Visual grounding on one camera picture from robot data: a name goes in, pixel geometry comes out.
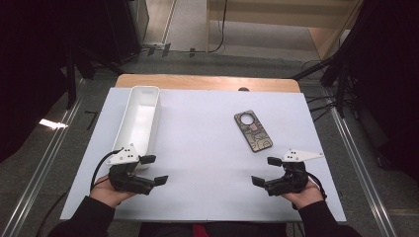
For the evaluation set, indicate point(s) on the light wooden shelf unit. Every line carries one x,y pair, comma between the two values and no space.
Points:
280,19

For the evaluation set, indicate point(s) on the person's lap dark clothing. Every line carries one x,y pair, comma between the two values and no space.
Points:
230,231

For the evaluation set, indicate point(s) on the black metal stand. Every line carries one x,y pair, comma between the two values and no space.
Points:
70,95
341,98

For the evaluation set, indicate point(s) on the white table cover board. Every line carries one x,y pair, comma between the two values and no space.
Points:
204,171

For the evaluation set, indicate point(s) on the person's right hand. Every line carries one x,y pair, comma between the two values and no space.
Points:
304,197

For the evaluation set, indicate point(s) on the dark cabinet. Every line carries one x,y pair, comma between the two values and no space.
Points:
125,29

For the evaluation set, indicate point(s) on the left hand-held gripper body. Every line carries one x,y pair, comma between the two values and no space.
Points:
125,179

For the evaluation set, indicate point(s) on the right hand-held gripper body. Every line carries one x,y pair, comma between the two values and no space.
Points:
291,181

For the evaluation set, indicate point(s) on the dark patterned phone case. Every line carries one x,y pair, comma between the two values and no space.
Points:
258,136

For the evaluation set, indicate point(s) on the black curtain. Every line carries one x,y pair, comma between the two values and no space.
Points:
388,82
26,65

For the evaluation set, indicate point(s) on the metal floor rail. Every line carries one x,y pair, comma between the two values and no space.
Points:
365,179
42,164

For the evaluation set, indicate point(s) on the person's left hand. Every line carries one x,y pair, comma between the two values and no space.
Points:
105,194

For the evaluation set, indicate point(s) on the white plastic storage bin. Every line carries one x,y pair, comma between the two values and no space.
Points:
138,121

